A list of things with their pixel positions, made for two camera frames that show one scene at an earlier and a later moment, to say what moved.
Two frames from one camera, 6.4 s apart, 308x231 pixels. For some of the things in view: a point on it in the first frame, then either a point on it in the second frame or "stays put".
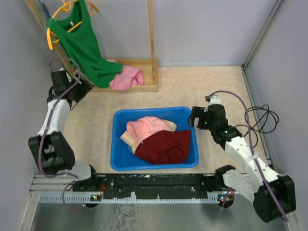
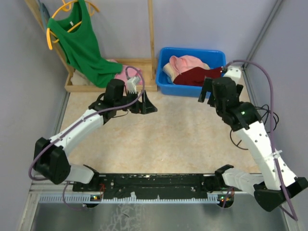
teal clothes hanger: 45,14 stays put
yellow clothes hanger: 68,7 stays put
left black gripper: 84,87 → 145,107
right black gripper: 197,112 → 208,87
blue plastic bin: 122,159 → 214,57
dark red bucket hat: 164,147 → 196,76
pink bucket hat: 139,130 → 185,62
